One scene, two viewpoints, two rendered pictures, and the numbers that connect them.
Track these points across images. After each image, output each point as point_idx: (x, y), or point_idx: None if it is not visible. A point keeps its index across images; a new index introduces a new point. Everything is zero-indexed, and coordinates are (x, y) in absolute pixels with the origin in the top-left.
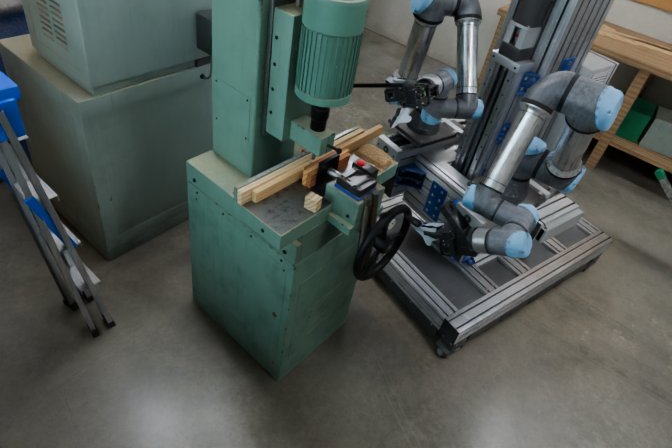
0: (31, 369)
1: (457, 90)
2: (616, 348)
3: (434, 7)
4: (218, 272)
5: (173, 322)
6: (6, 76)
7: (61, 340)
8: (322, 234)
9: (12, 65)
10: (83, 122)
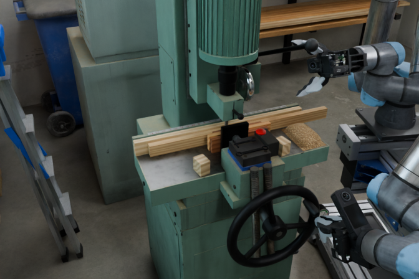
0: (11, 273)
1: (409, 69)
2: None
3: None
4: (154, 229)
5: (125, 268)
6: (0, 30)
7: (41, 256)
8: (217, 204)
9: (70, 45)
10: (85, 83)
